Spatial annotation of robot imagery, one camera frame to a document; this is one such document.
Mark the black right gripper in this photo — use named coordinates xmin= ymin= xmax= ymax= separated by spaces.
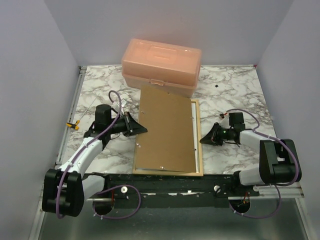
xmin=200 ymin=122 xmax=234 ymax=147

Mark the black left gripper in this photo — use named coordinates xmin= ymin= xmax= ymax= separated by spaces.
xmin=107 ymin=111 xmax=148 ymax=137

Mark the brown backing board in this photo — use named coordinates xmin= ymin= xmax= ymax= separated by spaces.
xmin=133 ymin=86 xmax=198 ymax=176

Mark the light wooden picture frame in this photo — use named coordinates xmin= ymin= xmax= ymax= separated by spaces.
xmin=131 ymin=98 xmax=204 ymax=177

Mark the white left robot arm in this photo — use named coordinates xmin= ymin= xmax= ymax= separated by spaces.
xmin=42 ymin=104 xmax=148 ymax=218

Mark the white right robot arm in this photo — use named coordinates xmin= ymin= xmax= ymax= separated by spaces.
xmin=200 ymin=109 xmax=302 ymax=196

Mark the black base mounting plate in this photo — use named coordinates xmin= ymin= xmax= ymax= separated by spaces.
xmin=92 ymin=172 xmax=260 ymax=197

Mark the yellow black clamp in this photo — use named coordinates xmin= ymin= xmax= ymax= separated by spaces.
xmin=66 ymin=120 xmax=80 ymax=131

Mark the orange translucent plastic box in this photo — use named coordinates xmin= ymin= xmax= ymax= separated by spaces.
xmin=121 ymin=38 xmax=202 ymax=98

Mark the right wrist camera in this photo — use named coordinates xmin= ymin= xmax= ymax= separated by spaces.
xmin=219 ymin=112 xmax=230 ymax=128

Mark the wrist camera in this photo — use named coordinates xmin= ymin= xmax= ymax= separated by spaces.
xmin=219 ymin=112 xmax=230 ymax=128
xmin=111 ymin=99 xmax=128 ymax=114

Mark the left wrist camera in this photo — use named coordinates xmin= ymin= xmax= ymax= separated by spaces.
xmin=111 ymin=99 xmax=128 ymax=114

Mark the aluminium rail frame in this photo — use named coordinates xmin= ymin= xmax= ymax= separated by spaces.
xmin=38 ymin=65 xmax=87 ymax=201

